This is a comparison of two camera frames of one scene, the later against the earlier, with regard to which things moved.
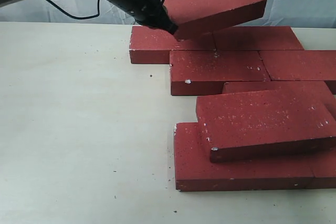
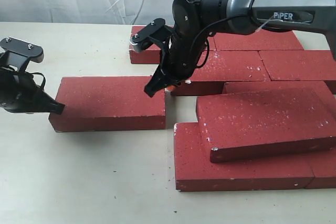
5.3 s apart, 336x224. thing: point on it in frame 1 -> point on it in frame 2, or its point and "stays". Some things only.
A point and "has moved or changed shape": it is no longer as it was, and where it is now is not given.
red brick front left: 195,171 stays
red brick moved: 212,8 has moved or changed shape
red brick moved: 203,72 stays
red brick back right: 256,38 stays
